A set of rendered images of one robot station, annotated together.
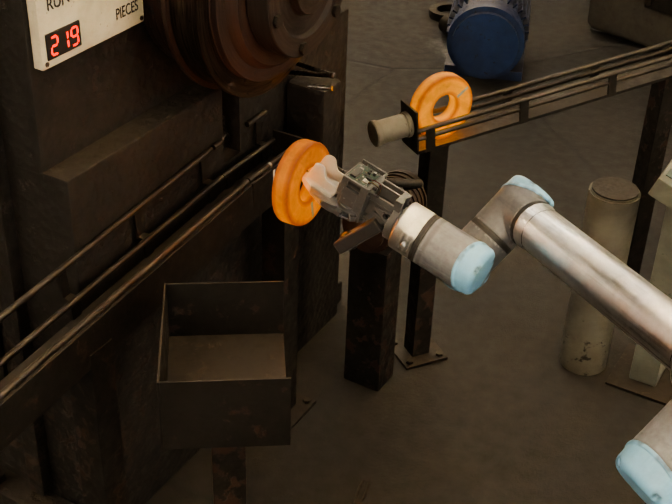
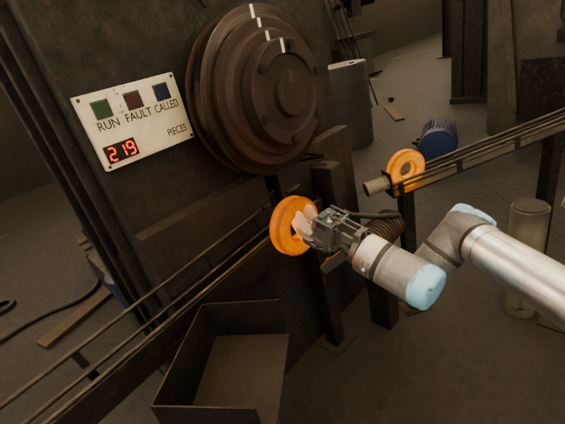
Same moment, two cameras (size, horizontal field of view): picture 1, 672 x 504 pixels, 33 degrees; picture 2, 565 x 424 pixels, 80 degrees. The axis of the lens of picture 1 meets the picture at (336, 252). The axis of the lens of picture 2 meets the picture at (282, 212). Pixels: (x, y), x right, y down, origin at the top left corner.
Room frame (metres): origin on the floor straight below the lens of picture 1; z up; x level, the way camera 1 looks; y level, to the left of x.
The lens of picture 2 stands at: (1.06, -0.19, 1.25)
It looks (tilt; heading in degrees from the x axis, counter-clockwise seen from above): 26 degrees down; 22
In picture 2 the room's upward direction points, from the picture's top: 14 degrees counter-clockwise
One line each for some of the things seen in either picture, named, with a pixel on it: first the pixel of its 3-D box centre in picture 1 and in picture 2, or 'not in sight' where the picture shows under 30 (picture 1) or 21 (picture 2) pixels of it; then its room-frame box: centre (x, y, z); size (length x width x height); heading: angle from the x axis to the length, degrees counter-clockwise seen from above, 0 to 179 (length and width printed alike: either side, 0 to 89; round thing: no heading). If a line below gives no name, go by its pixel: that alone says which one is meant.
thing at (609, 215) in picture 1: (598, 279); (523, 261); (2.33, -0.65, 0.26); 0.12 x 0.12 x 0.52
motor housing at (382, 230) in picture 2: (381, 282); (384, 270); (2.27, -0.11, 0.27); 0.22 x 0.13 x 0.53; 151
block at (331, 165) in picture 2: (311, 129); (330, 191); (2.26, 0.06, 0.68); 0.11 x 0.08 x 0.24; 61
